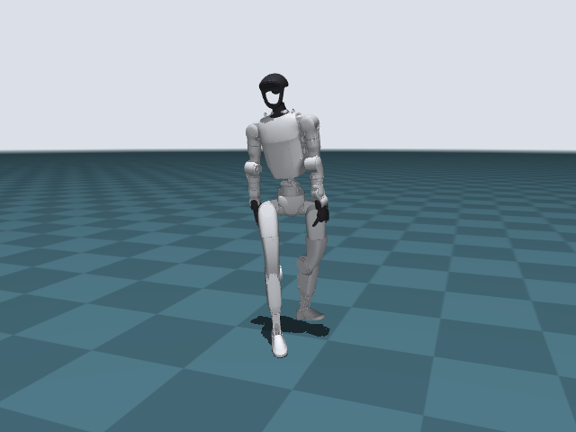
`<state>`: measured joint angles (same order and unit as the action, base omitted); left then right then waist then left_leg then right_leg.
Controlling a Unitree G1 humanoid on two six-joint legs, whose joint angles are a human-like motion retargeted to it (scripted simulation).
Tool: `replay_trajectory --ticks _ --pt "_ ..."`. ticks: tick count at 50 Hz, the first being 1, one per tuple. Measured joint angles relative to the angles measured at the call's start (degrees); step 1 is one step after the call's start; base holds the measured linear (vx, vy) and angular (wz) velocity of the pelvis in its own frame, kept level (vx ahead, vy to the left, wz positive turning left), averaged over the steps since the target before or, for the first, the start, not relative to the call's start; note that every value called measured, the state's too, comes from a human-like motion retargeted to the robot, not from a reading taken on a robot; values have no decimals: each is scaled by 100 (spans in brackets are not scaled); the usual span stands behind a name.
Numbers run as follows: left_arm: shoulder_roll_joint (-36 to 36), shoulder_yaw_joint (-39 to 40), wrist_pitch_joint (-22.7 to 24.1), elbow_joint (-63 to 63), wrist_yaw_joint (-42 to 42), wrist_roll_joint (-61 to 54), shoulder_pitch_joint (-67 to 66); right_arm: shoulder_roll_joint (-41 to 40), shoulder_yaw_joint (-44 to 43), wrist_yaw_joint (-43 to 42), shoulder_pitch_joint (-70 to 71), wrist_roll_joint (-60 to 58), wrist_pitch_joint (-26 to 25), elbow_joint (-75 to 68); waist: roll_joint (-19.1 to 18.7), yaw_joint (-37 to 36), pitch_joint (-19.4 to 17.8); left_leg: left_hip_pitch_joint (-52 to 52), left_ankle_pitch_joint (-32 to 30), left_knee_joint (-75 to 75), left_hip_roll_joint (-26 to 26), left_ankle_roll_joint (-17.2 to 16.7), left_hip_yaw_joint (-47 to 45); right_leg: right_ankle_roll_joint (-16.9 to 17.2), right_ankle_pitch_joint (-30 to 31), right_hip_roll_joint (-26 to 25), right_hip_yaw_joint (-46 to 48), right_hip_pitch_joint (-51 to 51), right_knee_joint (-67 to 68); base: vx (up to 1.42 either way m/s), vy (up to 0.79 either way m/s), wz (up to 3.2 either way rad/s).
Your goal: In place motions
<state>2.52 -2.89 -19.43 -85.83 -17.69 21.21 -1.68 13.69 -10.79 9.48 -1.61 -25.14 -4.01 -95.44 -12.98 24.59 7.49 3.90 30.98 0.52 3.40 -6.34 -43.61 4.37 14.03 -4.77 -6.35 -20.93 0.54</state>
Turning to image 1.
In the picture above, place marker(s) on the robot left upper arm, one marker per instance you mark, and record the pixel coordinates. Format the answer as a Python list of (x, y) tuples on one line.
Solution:
[(311, 125)]

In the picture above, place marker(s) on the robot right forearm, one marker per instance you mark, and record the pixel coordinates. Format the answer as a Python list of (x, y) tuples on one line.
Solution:
[(254, 188)]

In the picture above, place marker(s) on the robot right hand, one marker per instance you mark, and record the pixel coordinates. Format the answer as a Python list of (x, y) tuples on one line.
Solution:
[(254, 206)]

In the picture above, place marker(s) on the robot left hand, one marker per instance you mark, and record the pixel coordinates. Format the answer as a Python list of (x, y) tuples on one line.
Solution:
[(323, 213)]

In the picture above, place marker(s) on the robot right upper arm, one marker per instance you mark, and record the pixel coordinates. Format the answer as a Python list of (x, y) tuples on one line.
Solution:
[(253, 166)]

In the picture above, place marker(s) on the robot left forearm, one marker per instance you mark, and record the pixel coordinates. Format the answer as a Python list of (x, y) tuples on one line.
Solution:
[(317, 187)]

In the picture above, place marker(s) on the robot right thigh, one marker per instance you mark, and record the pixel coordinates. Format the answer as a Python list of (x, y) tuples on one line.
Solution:
[(269, 233)]

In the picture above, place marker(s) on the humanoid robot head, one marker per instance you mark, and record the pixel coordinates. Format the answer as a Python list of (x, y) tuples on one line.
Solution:
[(275, 83)]

